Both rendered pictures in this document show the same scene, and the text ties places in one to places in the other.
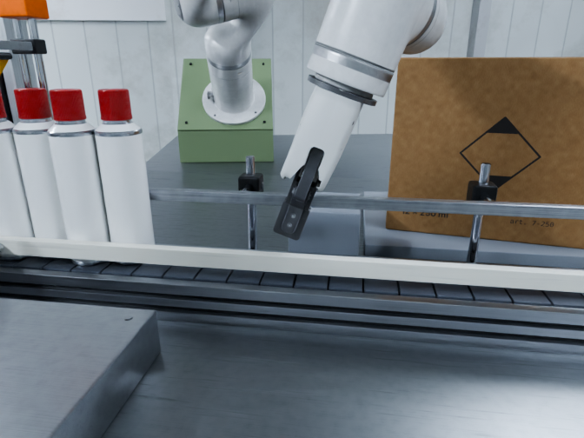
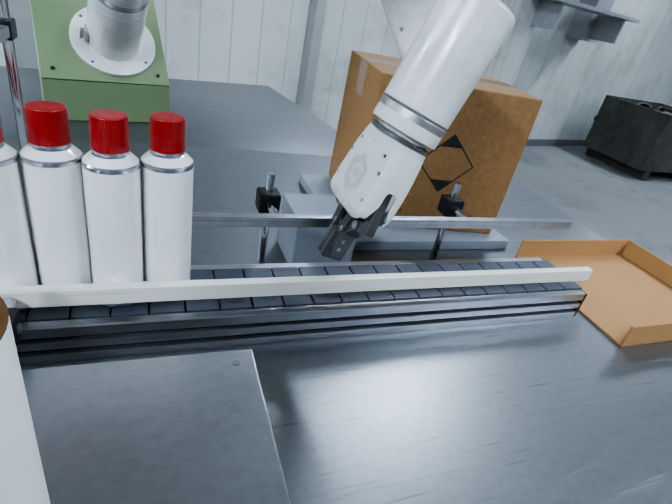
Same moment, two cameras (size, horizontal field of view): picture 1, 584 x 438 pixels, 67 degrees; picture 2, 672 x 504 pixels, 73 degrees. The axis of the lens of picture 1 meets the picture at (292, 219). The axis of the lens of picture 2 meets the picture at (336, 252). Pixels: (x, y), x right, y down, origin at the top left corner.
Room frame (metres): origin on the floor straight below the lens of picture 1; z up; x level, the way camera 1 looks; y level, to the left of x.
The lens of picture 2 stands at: (0.04, 0.28, 1.22)
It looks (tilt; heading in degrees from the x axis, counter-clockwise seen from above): 30 degrees down; 327
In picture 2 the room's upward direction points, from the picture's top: 12 degrees clockwise
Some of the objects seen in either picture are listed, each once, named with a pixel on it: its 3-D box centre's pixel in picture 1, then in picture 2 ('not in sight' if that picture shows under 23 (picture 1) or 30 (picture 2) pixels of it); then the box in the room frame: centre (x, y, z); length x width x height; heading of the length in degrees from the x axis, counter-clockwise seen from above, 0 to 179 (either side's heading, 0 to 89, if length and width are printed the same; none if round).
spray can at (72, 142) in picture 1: (80, 178); (114, 213); (0.51, 0.25, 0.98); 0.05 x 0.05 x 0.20
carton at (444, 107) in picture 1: (486, 141); (421, 142); (0.75, -0.33, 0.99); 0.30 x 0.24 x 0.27; 73
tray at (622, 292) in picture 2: not in sight; (625, 284); (0.39, -0.59, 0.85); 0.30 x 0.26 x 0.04; 82
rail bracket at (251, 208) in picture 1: (248, 219); (268, 234); (0.56, 0.06, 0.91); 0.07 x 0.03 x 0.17; 172
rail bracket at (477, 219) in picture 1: (481, 231); (450, 235); (0.51, -0.24, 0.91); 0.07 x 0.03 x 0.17; 172
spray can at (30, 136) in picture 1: (46, 175); (58, 208); (0.52, 0.30, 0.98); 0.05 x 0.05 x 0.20
